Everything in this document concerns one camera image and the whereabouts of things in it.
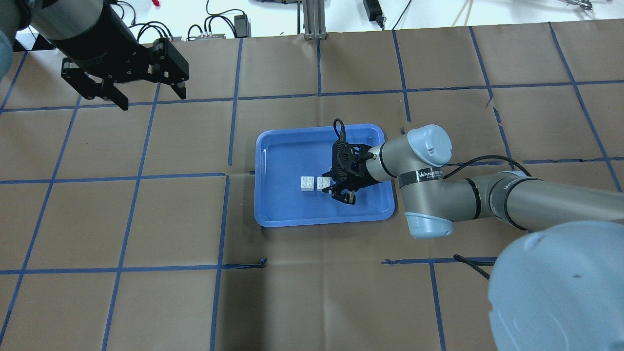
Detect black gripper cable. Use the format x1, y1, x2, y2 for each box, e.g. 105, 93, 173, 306
333, 118, 517, 281

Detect black power adapter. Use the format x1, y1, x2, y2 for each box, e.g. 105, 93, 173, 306
363, 0, 385, 30

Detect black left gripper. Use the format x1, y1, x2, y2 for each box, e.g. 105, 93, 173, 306
51, 5, 190, 111

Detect brown paper table cover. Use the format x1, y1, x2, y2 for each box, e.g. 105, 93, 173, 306
0, 19, 623, 351

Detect blue plastic tray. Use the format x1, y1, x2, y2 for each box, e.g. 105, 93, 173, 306
254, 126, 396, 227

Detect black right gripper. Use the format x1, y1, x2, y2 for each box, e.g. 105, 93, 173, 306
320, 140, 380, 205

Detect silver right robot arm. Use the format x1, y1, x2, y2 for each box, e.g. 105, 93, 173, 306
323, 118, 624, 351

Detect white block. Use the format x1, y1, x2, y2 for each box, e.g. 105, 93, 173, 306
299, 176, 315, 192
316, 177, 332, 192

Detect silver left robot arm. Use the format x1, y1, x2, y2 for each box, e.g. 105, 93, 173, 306
0, 0, 190, 111

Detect aluminium frame post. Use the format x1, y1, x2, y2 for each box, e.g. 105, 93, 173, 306
296, 0, 328, 40

